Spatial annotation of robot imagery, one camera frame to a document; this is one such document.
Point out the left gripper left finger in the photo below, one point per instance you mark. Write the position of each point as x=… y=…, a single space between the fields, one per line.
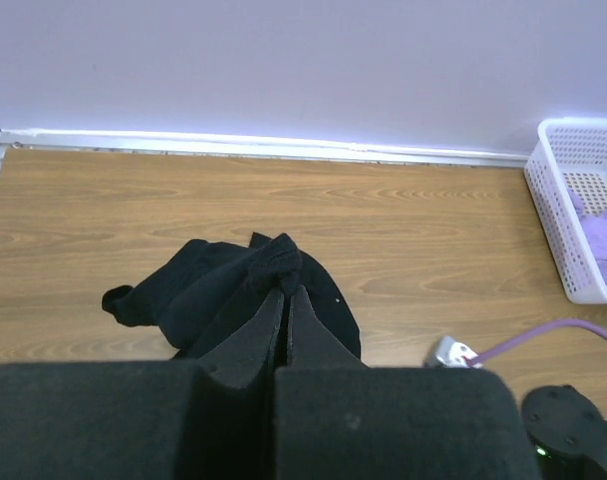
x=243 y=359

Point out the white plastic laundry basket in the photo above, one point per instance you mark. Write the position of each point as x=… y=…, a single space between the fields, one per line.
x=567 y=178

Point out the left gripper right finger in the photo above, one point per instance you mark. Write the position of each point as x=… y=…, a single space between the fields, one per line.
x=310 y=345

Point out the black t shirt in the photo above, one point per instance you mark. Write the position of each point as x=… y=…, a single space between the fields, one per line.
x=208 y=290

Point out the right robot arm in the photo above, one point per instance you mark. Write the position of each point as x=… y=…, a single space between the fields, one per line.
x=568 y=433

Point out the aluminium table frame rail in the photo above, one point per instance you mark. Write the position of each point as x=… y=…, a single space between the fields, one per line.
x=219 y=145

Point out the purple t shirt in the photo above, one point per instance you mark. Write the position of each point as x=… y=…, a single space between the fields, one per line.
x=595 y=230

